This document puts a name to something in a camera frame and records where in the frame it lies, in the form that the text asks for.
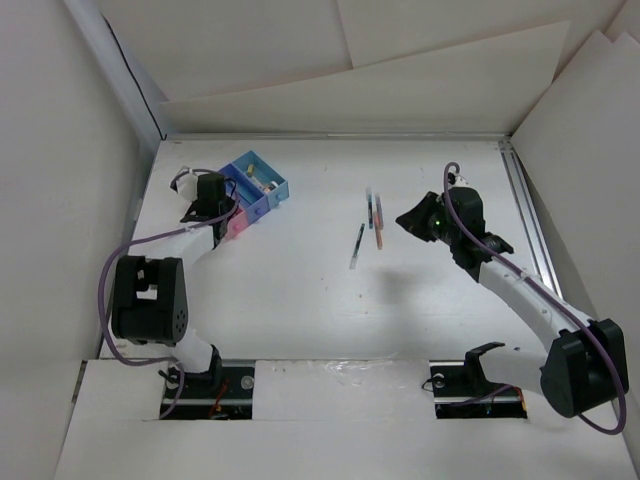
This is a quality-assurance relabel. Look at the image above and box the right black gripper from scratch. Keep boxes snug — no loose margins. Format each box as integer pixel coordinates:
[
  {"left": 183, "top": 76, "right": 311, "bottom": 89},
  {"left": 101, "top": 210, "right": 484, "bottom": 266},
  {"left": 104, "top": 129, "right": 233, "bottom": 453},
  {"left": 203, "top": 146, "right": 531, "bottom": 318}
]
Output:
[{"left": 395, "top": 191, "right": 460, "bottom": 247}]

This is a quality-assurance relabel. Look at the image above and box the white boxed eraser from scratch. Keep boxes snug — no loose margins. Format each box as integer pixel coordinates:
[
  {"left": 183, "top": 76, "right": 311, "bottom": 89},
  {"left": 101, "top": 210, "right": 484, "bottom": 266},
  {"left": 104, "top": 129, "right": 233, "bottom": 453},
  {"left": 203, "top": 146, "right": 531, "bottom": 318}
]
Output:
[{"left": 249, "top": 175, "right": 266, "bottom": 190}]

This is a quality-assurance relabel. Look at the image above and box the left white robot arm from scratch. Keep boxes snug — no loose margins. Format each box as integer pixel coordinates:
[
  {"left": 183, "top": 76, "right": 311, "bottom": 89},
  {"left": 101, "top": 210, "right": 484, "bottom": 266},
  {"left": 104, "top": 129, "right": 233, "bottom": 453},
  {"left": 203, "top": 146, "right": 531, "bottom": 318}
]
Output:
[{"left": 103, "top": 170, "right": 239, "bottom": 397}]

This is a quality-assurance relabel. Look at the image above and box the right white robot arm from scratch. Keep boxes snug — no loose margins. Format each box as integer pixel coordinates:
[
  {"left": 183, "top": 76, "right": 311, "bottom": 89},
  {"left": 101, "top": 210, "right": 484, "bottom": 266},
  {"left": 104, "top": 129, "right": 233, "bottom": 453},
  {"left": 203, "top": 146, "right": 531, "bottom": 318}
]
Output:
[{"left": 396, "top": 186, "right": 629, "bottom": 420}]

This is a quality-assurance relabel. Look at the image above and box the pink drawer box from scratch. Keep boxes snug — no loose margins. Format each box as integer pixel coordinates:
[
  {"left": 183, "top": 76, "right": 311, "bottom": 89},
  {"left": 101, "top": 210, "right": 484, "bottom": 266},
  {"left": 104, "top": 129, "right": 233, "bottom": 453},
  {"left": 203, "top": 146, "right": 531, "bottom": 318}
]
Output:
[{"left": 224, "top": 206, "right": 249, "bottom": 241}]

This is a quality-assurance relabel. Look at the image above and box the dark blue drawer box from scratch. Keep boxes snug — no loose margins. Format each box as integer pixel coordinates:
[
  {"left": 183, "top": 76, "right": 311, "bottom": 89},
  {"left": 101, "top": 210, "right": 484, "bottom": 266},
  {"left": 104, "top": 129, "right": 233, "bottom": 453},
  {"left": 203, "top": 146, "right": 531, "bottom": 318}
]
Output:
[{"left": 219, "top": 164, "right": 270, "bottom": 224}]

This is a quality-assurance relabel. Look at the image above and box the orange highlighter pen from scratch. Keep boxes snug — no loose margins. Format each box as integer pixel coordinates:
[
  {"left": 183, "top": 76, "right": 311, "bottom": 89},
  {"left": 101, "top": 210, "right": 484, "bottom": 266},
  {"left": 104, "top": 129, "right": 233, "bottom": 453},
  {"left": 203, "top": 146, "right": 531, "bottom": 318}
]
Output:
[{"left": 373, "top": 212, "right": 384, "bottom": 250}]

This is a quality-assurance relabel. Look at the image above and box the purple grey marker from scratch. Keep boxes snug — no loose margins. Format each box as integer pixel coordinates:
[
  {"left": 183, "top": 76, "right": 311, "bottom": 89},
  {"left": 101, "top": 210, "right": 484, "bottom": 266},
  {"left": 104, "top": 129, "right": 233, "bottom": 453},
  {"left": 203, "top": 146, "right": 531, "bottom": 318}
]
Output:
[{"left": 374, "top": 194, "right": 384, "bottom": 229}]

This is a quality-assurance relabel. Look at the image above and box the light blue drawer box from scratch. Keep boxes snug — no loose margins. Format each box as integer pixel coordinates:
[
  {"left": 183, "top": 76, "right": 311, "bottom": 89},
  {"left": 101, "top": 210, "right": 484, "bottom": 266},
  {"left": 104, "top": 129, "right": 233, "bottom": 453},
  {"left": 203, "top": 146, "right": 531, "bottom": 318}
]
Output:
[{"left": 232, "top": 150, "right": 289, "bottom": 209}]

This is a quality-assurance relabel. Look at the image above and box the blue black pen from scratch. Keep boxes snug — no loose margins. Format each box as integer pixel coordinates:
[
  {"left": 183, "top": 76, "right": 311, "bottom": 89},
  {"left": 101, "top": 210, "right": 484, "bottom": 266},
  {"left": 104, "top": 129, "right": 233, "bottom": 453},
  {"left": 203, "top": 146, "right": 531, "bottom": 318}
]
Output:
[{"left": 365, "top": 187, "right": 374, "bottom": 229}]

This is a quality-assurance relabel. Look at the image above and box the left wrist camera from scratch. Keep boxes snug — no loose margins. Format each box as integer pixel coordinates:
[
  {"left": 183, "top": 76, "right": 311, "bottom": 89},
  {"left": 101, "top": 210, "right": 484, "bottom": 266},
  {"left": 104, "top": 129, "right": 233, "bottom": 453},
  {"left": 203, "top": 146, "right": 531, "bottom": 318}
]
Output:
[{"left": 170, "top": 168, "right": 198, "bottom": 202}]

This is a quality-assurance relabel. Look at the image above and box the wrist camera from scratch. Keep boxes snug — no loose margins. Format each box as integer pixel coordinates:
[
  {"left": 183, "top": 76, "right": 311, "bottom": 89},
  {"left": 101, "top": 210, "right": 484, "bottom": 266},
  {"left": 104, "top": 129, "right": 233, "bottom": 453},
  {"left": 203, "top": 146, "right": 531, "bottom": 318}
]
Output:
[
  {"left": 170, "top": 168, "right": 198, "bottom": 202},
  {"left": 447, "top": 171, "right": 469, "bottom": 189}
]

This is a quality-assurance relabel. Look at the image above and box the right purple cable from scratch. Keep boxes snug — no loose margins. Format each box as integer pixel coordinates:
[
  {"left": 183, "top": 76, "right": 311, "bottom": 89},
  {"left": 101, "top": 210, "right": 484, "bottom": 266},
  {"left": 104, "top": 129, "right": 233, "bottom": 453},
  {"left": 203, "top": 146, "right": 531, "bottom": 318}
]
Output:
[{"left": 443, "top": 160, "right": 629, "bottom": 435}]

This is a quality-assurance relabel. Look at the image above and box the purple cable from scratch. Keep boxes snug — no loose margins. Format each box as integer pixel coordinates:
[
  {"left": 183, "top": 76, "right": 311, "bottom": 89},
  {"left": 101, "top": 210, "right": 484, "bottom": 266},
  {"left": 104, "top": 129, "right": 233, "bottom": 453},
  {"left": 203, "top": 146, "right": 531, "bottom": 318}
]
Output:
[
  {"left": 97, "top": 167, "right": 241, "bottom": 419},
  {"left": 443, "top": 160, "right": 629, "bottom": 435}
]

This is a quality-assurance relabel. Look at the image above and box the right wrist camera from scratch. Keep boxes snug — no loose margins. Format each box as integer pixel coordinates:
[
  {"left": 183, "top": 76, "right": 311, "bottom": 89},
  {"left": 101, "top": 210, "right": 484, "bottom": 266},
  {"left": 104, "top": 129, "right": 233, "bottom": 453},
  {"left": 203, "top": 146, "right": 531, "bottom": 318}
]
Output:
[{"left": 447, "top": 171, "right": 469, "bottom": 189}]

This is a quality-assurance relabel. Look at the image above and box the aluminium rail right side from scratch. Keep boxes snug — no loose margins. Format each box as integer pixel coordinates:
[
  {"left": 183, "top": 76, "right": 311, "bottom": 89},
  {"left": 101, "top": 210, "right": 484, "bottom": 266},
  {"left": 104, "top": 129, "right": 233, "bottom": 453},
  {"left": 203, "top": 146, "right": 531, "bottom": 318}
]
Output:
[{"left": 498, "top": 140, "right": 563, "bottom": 297}]

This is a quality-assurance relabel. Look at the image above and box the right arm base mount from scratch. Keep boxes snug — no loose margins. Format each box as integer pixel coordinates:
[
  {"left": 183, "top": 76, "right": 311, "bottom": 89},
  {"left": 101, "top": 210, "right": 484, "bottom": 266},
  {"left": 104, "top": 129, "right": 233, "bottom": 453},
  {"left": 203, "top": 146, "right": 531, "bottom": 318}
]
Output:
[{"left": 421, "top": 342, "right": 528, "bottom": 420}]

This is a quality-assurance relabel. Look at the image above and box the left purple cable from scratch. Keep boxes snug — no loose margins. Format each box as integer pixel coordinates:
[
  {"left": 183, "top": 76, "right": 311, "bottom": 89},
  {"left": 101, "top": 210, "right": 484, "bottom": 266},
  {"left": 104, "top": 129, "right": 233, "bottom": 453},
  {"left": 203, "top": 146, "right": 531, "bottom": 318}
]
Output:
[{"left": 97, "top": 167, "right": 241, "bottom": 419}]

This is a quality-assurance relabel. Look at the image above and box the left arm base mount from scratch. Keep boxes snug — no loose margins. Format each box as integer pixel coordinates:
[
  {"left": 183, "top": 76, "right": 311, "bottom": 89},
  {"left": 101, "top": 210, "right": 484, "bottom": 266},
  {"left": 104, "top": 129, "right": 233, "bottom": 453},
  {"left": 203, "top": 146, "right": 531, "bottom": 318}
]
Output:
[{"left": 159, "top": 356, "right": 256, "bottom": 421}]

